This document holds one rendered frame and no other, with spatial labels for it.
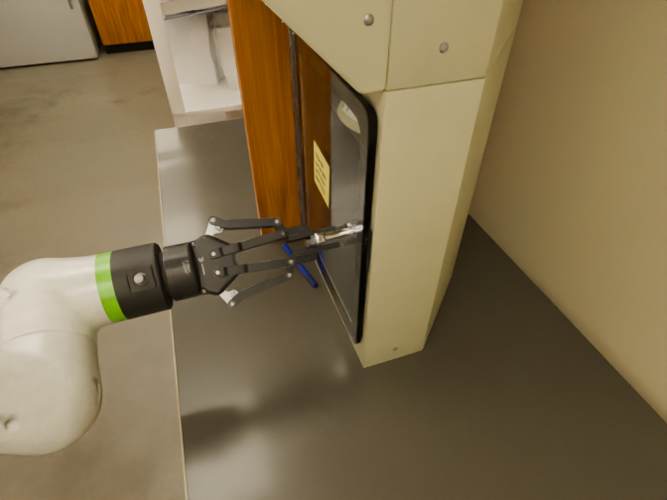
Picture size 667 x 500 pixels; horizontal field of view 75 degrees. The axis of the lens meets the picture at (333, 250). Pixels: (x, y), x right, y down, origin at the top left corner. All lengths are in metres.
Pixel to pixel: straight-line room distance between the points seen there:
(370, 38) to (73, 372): 0.45
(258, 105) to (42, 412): 0.55
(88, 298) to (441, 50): 0.47
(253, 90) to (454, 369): 0.58
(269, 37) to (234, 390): 0.57
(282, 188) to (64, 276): 0.46
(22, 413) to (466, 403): 0.58
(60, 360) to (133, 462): 1.30
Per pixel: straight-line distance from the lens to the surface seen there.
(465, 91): 0.49
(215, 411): 0.74
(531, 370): 0.82
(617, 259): 0.86
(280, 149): 0.86
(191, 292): 0.60
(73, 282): 0.60
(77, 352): 0.57
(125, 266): 0.59
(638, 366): 0.90
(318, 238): 0.57
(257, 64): 0.79
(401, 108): 0.46
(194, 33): 1.83
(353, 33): 0.41
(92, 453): 1.91
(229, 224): 0.61
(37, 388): 0.54
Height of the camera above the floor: 1.58
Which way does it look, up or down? 42 degrees down
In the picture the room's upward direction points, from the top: straight up
